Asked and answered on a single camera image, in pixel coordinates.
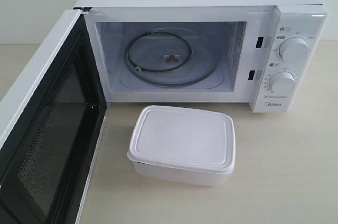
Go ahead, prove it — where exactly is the white lidded plastic container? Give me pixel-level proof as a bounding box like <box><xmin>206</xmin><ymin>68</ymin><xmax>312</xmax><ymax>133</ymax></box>
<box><xmin>127</xmin><ymin>105</ymin><xmax>236</xmax><ymax>186</ymax></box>

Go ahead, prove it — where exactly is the white microwave door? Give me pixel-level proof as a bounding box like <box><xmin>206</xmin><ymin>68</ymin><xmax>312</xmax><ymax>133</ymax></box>
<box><xmin>1</xmin><ymin>9</ymin><xmax>107</xmax><ymax>223</ymax></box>

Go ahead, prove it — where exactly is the white Midea microwave oven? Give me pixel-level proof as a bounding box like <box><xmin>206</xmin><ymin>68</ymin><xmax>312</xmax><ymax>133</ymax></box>
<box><xmin>75</xmin><ymin>0</ymin><xmax>328</xmax><ymax>113</ymax></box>

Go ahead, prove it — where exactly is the lower white timer knob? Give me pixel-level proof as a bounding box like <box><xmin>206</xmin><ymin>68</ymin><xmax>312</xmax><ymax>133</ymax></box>
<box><xmin>269</xmin><ymin>72</ymin><xmax>295</xmax><ymax>94</ymax></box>

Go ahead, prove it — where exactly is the upper white power knob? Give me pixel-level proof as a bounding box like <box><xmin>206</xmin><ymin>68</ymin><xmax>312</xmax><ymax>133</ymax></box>
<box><xmin>279</xmin><ymin>37</ymin><xmax>309</xmax><ymax>61</ymax></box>

